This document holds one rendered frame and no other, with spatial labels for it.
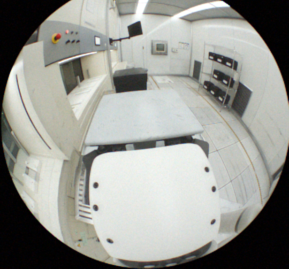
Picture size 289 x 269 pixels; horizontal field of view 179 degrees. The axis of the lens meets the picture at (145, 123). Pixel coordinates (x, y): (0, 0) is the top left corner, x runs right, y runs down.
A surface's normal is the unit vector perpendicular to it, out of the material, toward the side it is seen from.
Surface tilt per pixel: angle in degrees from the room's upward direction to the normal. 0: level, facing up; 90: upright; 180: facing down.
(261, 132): 90
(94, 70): 90
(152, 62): 90
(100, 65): 90
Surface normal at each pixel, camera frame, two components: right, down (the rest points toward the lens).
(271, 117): -0.99, 0.11
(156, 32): 0.14, 0.66
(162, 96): -0.03, -0.74
